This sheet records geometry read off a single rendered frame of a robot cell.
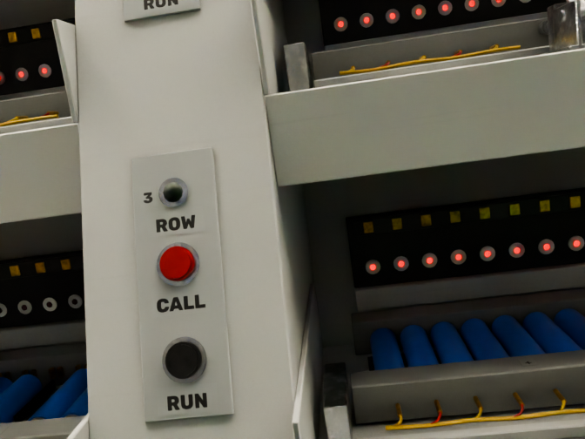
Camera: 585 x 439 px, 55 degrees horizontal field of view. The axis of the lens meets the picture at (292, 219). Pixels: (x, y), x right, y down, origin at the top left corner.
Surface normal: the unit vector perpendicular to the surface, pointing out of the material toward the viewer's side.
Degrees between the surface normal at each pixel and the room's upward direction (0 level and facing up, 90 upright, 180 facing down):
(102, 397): 90
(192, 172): 90
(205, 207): 90
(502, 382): 111
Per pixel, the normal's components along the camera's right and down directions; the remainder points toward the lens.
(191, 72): -0.11, -0.18
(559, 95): -0.07, 0.19
